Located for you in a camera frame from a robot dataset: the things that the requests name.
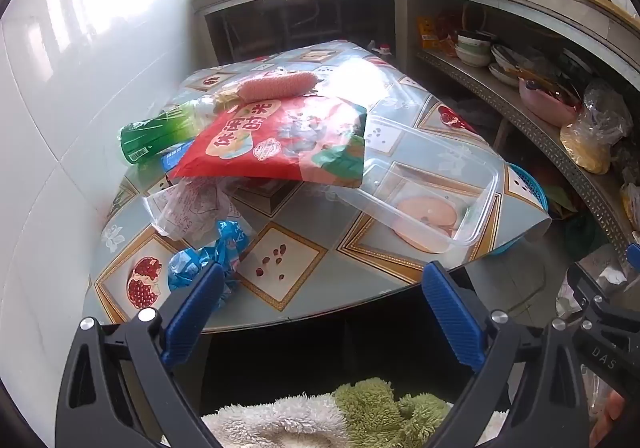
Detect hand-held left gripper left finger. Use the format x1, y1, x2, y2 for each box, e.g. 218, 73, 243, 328
54, 260, 228, 448

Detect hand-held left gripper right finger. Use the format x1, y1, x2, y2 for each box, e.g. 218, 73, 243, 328
421, 260, 593, 448

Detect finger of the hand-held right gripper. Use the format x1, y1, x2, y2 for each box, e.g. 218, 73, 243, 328
566, 265, 617, 316
612, 243, 640, 323

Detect blue plastic basket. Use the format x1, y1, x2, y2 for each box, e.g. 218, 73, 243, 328
492, 163, 551, 259

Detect blue white toothpaste box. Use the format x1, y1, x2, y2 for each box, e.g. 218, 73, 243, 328
160, 140, 198, 173

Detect green plastic noodle packet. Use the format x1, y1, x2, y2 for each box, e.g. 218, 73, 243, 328
119, 95, 236, 166

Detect person's right hand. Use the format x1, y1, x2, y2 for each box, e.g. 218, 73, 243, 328
589, 388, 627, 448

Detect crumpled blue wrapper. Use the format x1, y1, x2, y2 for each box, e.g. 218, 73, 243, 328
167, 220, 253, 301

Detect clear red print plastic bag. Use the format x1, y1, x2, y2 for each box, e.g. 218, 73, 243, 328
142, 175, 241, 249

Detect plastic bag of yellow grain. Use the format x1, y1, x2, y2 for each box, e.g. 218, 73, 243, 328
560, 80, 633, 175

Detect green fluffy clothing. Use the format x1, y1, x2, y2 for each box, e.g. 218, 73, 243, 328
332, 377, 456, 448

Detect clear plastic food container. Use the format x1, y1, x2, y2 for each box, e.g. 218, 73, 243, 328
327, 115, 501, 256

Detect white fluffy clothing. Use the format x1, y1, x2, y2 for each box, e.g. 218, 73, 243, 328
200, 393, 351, 448

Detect fruit print tablecloth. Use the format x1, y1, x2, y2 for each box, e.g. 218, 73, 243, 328
82, 40, 553, 333

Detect pink basin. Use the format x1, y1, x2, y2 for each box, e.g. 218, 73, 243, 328
517, 78, 581, 126

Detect red snack bag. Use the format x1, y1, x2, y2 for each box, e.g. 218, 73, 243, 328
167, 95, 371, 189

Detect stack of plates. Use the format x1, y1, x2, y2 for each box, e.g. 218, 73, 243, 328
489, 44, 531, 88

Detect pink sausage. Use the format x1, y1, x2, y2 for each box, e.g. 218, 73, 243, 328
237, 70, 321, 101

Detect wooden cutting board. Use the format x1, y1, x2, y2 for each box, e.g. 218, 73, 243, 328
572, 0, 640, 18

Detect stack of white bowls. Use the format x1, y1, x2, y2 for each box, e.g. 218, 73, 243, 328
454, 30, 496, 67

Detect orange packets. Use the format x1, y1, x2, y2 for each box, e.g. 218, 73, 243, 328
417, 15, 458, 53

